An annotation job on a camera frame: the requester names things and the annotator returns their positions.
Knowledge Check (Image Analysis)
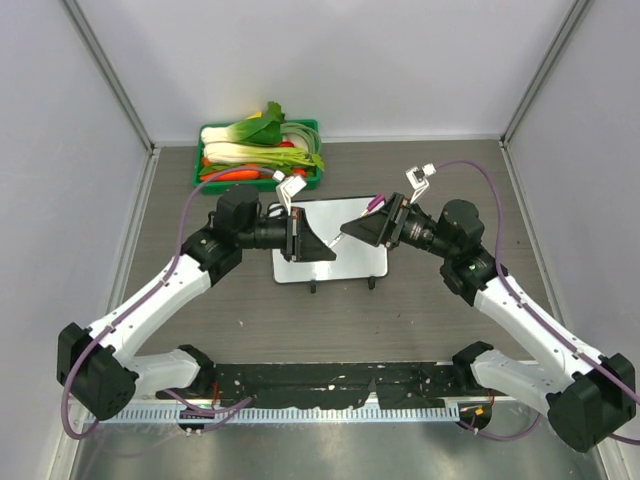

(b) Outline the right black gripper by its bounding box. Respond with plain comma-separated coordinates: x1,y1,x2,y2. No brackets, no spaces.
342,192,457,260

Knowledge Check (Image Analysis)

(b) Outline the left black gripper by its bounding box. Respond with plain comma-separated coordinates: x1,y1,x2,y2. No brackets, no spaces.
238,206,336,262

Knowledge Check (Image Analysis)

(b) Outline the pink white marker pen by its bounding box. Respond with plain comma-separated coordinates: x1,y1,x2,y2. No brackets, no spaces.
328,194,385,249

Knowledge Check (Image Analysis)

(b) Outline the small whiteboard with black frame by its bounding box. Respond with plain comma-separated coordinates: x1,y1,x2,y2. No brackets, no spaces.
272,195,388,292

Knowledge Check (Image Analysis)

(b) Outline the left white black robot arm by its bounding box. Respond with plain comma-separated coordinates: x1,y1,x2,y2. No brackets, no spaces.
57,185,336,421

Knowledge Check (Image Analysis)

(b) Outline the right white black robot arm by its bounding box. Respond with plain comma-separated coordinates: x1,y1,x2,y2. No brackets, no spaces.
340,193,639,453

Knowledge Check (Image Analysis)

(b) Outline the green plastic tray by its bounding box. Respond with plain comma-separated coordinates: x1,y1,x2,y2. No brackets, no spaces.
192,118,323,196

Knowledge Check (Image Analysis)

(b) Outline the lower bok choy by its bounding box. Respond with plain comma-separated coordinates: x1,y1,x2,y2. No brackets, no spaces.
202,142,325,171

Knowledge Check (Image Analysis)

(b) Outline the bok choy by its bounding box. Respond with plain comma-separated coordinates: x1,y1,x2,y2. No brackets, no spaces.
202,142,325,171
200,101,285,146

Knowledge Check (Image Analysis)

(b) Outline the green long beans bundle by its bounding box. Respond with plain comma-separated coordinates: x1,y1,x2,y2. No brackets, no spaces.
280,122,322,154

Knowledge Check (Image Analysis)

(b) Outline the large orange carrot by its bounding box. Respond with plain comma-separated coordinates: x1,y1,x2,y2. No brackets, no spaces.
198,165,261,182

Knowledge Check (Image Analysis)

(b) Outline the upper bok choy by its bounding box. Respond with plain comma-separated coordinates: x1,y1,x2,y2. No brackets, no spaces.
200,101,285,146

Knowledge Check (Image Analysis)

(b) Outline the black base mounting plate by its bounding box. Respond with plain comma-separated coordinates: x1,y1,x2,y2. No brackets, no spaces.
176,362,490,410

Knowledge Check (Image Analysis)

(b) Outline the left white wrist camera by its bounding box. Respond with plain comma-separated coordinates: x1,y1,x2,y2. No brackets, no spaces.
272,170,306,214

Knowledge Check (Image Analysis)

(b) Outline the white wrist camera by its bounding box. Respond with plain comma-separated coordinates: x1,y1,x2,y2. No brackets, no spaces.
405,163,436,204
272,170,306,214

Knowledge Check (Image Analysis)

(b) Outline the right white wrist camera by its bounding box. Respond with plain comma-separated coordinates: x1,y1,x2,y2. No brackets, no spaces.
405,163,436,204

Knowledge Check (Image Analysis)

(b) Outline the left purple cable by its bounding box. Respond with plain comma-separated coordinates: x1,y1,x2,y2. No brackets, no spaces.
60,167,279,441

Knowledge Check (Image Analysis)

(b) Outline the purple cable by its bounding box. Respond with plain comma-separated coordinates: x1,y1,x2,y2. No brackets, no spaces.
60,167,279,441
432,159,640,444

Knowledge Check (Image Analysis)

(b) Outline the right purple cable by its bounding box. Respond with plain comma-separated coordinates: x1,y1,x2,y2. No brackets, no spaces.
432,159,640,444

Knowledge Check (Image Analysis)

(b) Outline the white slotted cable duct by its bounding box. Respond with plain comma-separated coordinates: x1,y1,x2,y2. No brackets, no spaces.
103,402,460,425

